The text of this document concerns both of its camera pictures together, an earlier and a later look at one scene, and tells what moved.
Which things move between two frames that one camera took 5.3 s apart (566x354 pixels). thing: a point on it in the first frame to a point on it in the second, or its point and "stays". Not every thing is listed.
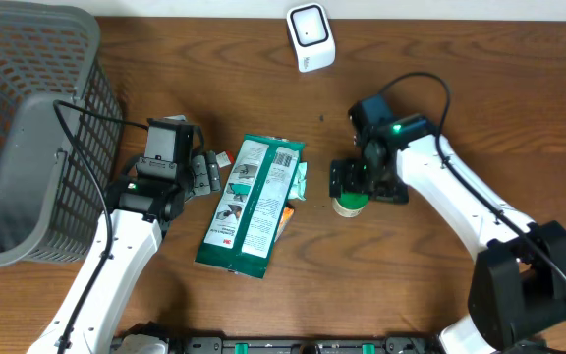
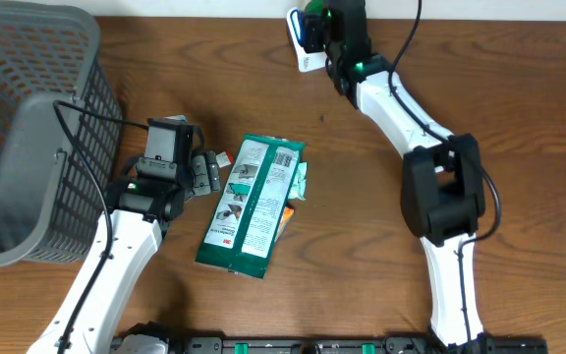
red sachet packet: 225,158 stays
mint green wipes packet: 298,191 stays
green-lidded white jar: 350,204 to 314,7
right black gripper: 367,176 to 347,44
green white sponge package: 250,210 stays
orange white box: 286,217 stays
